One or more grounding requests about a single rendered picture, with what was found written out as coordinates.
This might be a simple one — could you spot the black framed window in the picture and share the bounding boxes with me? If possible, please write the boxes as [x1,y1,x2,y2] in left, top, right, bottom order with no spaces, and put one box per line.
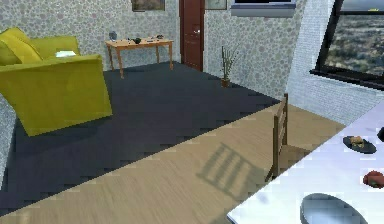
[309,0,384,92]

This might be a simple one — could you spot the framed pale picture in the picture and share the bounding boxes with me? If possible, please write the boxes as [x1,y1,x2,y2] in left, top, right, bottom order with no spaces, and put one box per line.
[204,0,228,11]

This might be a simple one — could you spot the white book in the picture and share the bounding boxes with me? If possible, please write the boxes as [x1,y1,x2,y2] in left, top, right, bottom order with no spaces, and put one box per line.
[55,50,77,59]

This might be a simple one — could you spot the wooden side table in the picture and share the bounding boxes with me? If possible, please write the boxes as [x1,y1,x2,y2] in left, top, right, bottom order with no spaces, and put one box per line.
[104,37,175,80]

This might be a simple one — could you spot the yellow sofa cushion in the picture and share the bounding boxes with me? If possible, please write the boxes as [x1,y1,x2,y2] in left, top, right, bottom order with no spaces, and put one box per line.
[0,27,44,66]

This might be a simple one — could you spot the yellow sofa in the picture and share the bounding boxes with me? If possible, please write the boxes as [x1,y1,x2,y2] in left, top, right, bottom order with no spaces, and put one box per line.
[0,27,114,137]

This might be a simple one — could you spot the framed landscape picture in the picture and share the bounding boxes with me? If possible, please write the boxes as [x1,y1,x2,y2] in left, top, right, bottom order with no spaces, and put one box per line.
[131,0,166,13]

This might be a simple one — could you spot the grey wall television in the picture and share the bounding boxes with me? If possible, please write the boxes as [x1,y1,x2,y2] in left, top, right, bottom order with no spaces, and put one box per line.
[230,0,297,19]

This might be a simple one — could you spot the grey bowl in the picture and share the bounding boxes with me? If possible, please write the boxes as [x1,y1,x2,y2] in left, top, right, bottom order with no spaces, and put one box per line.
[299,192,369,224]

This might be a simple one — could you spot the white dining table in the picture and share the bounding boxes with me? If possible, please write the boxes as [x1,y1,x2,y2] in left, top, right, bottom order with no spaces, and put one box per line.
[226,99,384,224]

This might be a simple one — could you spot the dark red room door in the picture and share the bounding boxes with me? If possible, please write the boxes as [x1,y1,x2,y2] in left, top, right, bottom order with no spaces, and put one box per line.
[179,0,206,72]

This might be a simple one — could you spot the black plate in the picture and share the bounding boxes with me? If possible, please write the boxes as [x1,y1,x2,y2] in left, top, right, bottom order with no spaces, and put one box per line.
[342,135,378,155]

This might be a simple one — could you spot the red food piece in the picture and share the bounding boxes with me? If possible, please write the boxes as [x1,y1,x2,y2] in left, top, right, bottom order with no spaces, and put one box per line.
[362,170,384,190]

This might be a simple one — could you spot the brown wooden chair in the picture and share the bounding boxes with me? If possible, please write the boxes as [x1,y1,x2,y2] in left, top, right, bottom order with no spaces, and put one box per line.
[264,92,313,183]

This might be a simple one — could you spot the brown bread piece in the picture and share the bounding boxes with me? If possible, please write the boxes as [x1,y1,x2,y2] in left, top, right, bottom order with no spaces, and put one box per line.
[349,135,365,148]

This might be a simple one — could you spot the potted house plant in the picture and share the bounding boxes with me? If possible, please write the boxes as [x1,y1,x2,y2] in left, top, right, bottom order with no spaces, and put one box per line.
[220,44,242,89]

